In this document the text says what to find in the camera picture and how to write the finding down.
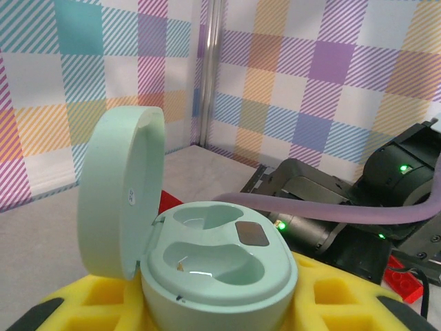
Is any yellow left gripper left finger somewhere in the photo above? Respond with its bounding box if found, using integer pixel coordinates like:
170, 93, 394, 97
6, 268, 152, 331

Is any aluminium corner post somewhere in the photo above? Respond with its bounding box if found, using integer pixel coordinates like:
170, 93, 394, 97
198, 0, 223, 148

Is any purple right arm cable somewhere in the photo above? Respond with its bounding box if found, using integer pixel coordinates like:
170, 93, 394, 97
210, 191, 441, 225

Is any mint green earbud charging case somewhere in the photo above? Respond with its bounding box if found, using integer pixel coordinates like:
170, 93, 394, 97
76, 106, 299, 331

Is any thin black wire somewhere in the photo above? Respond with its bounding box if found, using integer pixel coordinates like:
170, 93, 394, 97
387, 267, 431, 317

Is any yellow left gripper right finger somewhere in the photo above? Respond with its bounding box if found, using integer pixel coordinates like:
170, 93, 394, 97
282, 251, 438, 331

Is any red toy brick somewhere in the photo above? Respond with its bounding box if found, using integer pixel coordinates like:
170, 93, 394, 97
381, 257, 424, 304

